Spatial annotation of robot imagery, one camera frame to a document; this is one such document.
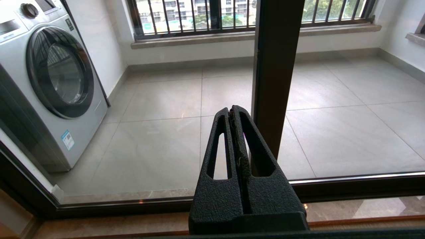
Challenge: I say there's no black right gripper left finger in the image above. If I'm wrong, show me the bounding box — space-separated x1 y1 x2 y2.
189 108 244 233

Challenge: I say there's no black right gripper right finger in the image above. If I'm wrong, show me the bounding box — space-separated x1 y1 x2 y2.
231 105 306 215

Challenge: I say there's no dark framed sliding glass door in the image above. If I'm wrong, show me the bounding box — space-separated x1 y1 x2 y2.
0 0 425 216

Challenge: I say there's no brown framed glass door panel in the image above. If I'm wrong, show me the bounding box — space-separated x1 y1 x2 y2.
250 0 425 190

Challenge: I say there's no long grey stone window sill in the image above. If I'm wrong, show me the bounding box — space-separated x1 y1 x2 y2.
130 23 382 49

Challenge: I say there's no black metal balcony railing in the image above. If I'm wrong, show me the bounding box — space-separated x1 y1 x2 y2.
126 0 377 40

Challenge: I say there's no white jamb trim strip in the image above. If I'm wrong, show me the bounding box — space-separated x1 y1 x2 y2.
0 130 64 203

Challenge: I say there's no silver front-load washing machine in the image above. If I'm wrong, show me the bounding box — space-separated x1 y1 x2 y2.
0 0 111 173

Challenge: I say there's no small stone window sill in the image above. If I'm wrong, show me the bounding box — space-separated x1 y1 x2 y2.
405 32 425 47

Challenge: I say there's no dark window frame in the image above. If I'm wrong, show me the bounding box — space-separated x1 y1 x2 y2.
126 0 379 40

